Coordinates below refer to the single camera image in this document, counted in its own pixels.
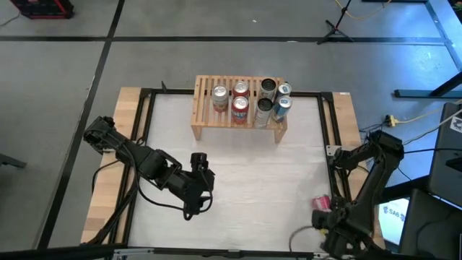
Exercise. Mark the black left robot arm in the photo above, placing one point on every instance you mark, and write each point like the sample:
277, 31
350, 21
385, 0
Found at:
133, 155

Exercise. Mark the dark flat screen monitor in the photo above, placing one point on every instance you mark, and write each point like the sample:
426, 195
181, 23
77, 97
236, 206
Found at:
447, 169

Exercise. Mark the black desk leg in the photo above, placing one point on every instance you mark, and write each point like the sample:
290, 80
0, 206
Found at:
415, 94

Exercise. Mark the black office chair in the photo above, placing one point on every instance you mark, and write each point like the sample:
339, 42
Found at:
429, 224

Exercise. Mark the blue Red Bull can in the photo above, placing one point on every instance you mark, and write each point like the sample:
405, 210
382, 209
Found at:
281, 108
285, 88

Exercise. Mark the black chair base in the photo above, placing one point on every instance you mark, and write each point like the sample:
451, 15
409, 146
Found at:
12, 161

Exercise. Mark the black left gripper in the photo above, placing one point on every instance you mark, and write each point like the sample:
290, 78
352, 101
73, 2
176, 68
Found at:
195, 186

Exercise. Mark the tall silver Celsius can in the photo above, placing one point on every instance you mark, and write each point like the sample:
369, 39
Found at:
268, 86
263, 115

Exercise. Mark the red Fanta can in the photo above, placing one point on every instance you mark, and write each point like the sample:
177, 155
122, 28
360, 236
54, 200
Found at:
241, 88
240, 113

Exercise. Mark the black metal table frame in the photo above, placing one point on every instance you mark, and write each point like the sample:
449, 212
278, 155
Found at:
180, 91

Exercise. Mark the wooden slatted shelf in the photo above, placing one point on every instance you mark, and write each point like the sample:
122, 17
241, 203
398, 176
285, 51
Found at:
216, 125

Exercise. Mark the white printed sheet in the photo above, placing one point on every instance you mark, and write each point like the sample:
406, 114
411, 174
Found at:
391, 216

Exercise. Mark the black red crate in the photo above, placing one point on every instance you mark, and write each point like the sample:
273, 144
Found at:
43, 9

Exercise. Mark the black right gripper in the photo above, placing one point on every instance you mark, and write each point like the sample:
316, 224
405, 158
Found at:
341, 233

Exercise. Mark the black tripod stand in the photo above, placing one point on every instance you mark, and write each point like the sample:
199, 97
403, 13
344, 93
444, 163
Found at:
334, 30

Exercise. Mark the black rig bar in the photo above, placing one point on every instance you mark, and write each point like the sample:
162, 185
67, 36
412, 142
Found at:
72, 252

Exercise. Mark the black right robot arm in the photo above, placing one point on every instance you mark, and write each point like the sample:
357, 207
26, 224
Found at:
371, 187

